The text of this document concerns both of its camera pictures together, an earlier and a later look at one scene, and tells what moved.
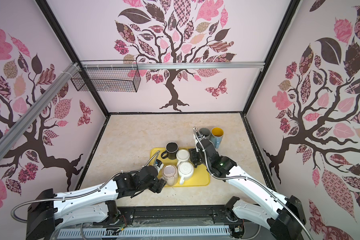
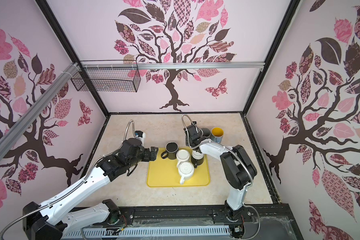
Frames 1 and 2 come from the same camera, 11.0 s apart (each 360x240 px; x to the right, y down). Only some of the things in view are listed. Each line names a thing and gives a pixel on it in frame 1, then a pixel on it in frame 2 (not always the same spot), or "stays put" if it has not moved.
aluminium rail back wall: (123, 66) stays put
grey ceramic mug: (205, 132) stays put
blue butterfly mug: (216, 137) stays put
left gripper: (158, 186) -> (147, 157)
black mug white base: (194, 156) stays put
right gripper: (193, 155) -> (188, 141)
